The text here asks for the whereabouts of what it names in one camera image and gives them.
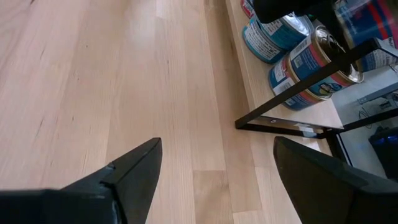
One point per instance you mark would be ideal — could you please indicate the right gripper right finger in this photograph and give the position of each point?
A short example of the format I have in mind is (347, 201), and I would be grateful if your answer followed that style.
(335, 196)

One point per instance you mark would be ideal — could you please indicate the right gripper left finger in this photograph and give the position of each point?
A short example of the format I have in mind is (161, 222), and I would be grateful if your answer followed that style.
(93, 205)

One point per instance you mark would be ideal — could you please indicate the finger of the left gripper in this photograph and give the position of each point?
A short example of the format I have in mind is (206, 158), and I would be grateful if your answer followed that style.
(289, 9)

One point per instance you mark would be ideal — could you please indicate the silver-lid teal label can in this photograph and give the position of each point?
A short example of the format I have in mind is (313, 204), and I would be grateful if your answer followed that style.
(286, 32)
(261, 43)

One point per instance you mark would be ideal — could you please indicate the silver-lid red label can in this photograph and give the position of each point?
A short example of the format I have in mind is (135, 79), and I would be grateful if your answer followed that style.
(247, 7)

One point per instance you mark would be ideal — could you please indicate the blue labelled tin can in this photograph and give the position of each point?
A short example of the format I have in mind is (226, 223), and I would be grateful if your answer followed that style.
(306, 57)

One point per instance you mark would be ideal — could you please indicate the gold-lid pink salmon can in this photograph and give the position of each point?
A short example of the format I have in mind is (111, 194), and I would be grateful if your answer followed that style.
(280, 77)
(363, 18)

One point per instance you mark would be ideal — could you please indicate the wooden shelf board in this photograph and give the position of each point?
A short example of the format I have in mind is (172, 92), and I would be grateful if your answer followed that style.
(311, 116)

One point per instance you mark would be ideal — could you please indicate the black floor container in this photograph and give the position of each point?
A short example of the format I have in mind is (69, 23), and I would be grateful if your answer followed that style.
(385, 152)

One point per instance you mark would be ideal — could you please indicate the black shelf side frame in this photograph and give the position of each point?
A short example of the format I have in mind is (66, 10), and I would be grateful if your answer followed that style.
(295, 89)

